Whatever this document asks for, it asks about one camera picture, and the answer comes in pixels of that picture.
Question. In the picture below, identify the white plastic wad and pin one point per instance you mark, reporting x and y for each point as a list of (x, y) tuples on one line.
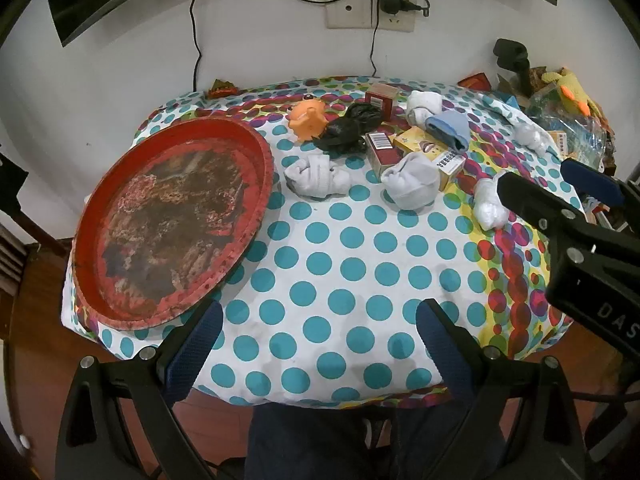
[(490, 205)]

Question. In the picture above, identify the blue-grey sock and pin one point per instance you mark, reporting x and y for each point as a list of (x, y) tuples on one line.
[(450, 130)]

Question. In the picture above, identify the small yellow box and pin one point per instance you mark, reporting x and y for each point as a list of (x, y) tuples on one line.
[(562, 141)]

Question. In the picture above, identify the polka dot tablecloth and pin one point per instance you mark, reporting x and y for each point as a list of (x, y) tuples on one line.
[(340, 260)]

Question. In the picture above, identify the white wall socket plate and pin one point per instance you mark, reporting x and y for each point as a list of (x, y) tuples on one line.
[(347, 10)]

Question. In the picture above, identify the red box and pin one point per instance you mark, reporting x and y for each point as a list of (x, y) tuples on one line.
[(382, 160), (381, 102)]

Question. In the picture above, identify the orange toy fish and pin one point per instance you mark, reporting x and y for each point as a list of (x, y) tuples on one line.
[(307, 117)]

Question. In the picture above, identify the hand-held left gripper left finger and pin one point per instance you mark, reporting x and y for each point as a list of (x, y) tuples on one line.
[(197, 342)]

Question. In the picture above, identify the clear plastic bag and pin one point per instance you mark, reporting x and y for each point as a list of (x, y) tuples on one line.
[(575, 120)]

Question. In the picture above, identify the red round tray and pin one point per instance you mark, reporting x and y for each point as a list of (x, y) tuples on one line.
[(170, 220)]

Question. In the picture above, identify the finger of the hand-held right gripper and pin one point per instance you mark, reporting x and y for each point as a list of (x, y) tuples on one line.
[(592, 182), (530, 199)]

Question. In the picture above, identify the red snack wrapper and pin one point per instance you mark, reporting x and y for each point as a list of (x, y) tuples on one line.
[(221, 89)]

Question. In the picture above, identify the person's dark trousers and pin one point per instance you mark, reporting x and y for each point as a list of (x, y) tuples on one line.
[(310, 440)]

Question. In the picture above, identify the black plastic bag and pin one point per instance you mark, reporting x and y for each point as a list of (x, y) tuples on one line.
[(350, 125)]

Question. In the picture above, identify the red packet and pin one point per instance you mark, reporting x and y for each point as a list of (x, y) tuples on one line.
[(475, 81)]

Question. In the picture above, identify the wooden chair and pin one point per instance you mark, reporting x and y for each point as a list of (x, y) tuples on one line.
[(17, 260)]

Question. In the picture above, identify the blue cloth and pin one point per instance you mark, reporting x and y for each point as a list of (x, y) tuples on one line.
[(510, 101)]

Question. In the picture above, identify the black plug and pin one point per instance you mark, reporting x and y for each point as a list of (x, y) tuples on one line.
[(415, 6)]

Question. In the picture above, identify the yellow plush toy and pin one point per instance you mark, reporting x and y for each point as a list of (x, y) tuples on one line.
[(570, 85)]

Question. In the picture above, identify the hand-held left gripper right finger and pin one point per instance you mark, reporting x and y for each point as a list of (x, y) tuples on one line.
[(442, 345)]

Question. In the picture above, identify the white sock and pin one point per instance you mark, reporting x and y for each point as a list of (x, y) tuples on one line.
[(317, 175), (535, 137), (422, 105), (412, 182)]

